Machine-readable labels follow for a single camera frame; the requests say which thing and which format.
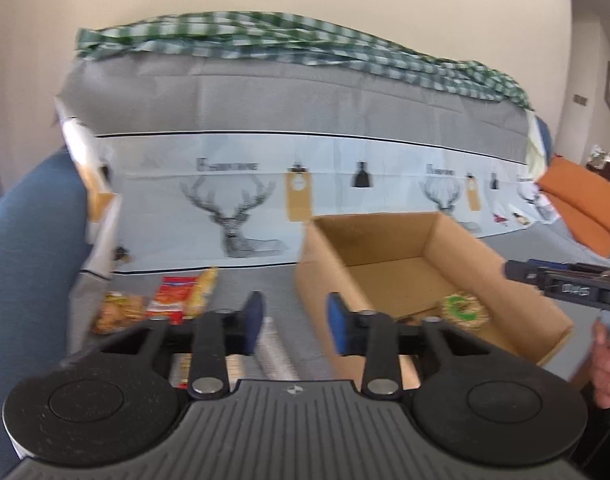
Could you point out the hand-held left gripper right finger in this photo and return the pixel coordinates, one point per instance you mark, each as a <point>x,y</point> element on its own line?
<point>335,325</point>

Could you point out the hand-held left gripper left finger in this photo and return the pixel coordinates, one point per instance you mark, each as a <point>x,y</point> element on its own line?
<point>254,320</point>

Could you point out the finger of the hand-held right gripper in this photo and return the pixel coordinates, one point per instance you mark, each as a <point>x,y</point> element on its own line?
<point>520,270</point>

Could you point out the brown cardboard box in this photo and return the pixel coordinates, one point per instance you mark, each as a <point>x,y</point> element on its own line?
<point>385,270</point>

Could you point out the clear bag of cookies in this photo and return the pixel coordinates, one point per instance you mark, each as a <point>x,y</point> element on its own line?
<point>117,312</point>

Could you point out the person's right hand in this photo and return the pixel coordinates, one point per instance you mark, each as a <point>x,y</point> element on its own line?
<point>607,370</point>

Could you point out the clear ribbed plastic packet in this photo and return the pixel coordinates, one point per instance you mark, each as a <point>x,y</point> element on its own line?
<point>277,355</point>

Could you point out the yellow snack packet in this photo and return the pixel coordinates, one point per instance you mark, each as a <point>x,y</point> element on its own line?
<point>205,290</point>

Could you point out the round green label snack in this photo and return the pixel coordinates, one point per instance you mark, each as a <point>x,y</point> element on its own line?
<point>465,310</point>

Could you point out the red snack packet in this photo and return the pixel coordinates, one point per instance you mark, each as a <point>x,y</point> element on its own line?
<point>172,297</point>

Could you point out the orange cushion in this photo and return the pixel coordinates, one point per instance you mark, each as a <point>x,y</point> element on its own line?
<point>580,200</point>

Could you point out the dark cluttered shelf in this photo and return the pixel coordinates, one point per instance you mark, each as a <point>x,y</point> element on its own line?
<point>605,160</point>

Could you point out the deer print sofa cover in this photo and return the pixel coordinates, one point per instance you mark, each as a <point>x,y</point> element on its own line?
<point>385,170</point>

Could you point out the green checked cloth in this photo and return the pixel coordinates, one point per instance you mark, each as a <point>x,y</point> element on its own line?
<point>285,35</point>

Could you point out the wall switch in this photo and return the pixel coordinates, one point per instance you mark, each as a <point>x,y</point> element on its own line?
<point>580,100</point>

